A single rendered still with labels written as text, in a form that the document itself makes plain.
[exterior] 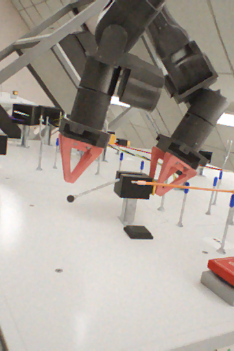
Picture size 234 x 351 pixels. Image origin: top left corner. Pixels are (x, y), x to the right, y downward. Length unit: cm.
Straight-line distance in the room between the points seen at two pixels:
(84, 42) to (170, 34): 101
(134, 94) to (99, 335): 36
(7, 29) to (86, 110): 780
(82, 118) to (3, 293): 28
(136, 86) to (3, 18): 781
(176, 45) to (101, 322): 48
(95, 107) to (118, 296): 29
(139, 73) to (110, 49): 6
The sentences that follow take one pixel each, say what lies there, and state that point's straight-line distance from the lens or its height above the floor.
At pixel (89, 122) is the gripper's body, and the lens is 56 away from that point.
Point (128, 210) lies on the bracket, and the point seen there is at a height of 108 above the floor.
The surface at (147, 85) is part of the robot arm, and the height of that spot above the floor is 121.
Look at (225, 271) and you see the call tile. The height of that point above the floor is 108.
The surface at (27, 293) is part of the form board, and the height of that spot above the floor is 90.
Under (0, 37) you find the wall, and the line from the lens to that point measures 829.
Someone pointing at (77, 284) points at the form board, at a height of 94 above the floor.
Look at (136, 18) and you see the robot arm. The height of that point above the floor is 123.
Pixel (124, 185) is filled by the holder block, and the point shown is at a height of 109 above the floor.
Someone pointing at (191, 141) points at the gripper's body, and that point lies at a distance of 63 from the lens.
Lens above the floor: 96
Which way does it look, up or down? 13 degrees up
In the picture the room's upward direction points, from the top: 48 degrees clockwise
